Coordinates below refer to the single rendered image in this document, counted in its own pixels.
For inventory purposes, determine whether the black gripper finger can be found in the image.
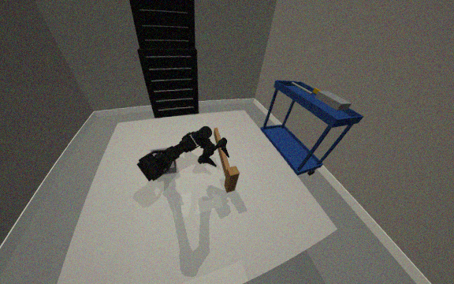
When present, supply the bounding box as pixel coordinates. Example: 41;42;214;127
221;145;229;157
203;157;217;167

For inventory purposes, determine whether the dark brown wooden post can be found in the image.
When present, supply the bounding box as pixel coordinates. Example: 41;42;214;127
225;166;240;192

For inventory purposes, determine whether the wooden board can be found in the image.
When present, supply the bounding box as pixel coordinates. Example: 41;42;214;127
214;128;230;176

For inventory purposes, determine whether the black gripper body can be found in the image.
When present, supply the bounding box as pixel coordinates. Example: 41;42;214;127
198;137;227;164

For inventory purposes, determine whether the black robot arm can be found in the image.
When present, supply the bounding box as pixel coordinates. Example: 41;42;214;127
137;126;216;181

